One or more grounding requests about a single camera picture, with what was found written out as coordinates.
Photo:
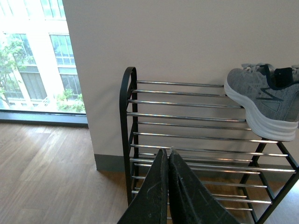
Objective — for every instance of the grey knit sneaker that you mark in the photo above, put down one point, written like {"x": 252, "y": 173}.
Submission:
{"x": 270, "y": 98}

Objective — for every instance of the black metal shoe rack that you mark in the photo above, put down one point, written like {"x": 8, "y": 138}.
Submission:
{"x": 247, "y": 174}

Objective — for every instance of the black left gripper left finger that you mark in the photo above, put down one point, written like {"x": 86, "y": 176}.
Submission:
{"x": 150, "y": 204}

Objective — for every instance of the left floor window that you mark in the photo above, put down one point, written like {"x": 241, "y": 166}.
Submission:
{"x": 42, "y": 87}

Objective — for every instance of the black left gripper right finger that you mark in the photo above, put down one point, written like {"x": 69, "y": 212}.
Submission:
{"x": 190, "y": 201}

